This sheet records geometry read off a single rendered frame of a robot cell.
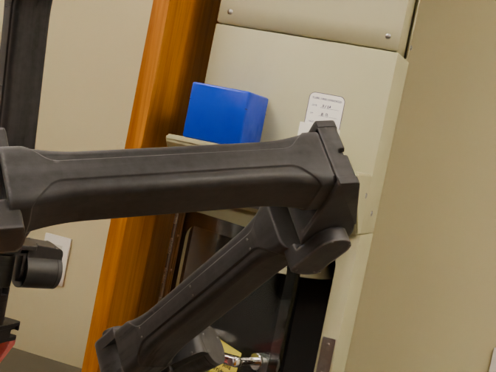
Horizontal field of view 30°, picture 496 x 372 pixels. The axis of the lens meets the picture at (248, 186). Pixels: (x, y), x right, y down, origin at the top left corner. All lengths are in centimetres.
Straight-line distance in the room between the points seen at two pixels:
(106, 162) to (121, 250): 76
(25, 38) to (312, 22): 50
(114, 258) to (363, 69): 52
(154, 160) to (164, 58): 75
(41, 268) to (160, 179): 61
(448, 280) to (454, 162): 24
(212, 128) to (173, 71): 17
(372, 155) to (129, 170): 76
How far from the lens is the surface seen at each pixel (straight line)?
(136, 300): 166
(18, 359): 217
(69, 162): 80
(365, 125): 151
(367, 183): 148
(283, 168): 86
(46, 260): 141
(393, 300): 195
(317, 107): 153
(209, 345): 123
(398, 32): 152
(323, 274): 160
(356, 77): 153
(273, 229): 97
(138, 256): 162
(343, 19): 154
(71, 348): 222
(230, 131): 146
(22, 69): 131
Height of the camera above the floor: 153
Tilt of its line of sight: 3 degrees down
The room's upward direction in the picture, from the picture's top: 11 degrees clockwise
